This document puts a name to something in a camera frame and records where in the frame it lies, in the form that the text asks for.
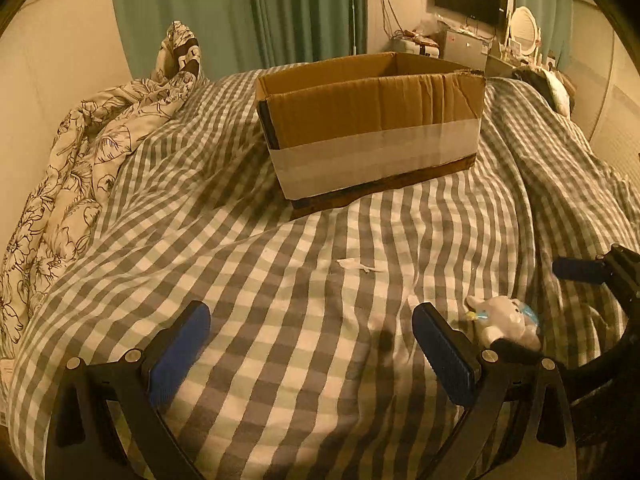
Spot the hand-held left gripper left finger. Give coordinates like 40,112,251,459
47,301,212,480

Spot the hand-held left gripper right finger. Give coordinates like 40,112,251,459
412,302,578,480

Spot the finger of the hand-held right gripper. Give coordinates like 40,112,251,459
560,317,640,408
553,244,640,313

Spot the white plush toy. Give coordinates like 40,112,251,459
465,295,543,353

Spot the cardboard box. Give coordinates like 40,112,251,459
255,51,487,218

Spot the grey checkered blanket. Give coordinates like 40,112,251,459
0,67,640,480

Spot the white paper scrap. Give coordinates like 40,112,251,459
336,258,383,275

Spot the white cloth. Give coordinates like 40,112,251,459
542,69,572,109

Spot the louvred white wardrobe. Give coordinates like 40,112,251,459
565,0,640,176

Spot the floral black white quilt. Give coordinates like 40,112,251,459
0,21,208,356

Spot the dressing table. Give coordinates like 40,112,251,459
485,52,526,79

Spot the white oval vanity mirror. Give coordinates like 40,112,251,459
509,6,542,57

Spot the small silver fridge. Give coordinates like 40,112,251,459
442,28,493,61

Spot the narrow green curtain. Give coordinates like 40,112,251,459
515,0,574,68

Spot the clear plastic bag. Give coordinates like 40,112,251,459
417,14,447,37

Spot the white mop pole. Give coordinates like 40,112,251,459
350,0,363,55

